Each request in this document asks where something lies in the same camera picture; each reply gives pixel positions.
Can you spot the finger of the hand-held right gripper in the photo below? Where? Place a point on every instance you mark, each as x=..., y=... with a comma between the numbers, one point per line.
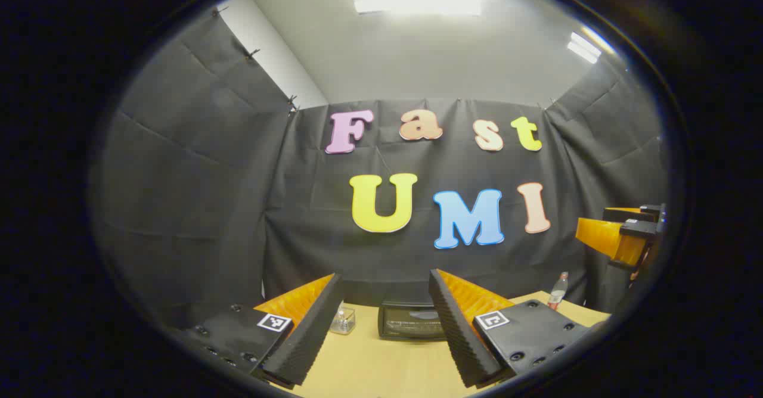
x=620, y=213
x=599, y=234

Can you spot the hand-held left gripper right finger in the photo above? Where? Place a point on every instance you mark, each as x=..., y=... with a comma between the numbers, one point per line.
x=456, y=332

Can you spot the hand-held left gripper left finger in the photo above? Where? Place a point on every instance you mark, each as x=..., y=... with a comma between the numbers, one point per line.
x=310, y=338

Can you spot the black electric oven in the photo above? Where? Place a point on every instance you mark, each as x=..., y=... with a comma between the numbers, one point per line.
x=411, y=323

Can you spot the clear bottle with red label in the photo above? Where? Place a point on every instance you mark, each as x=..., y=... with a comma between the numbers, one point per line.
x=558, y=294

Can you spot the black backdrop cloth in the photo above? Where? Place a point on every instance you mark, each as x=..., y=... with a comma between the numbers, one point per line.
x=238, y=207

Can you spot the small ceiling light panel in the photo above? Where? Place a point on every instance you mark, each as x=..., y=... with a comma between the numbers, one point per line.
x=584, y=47

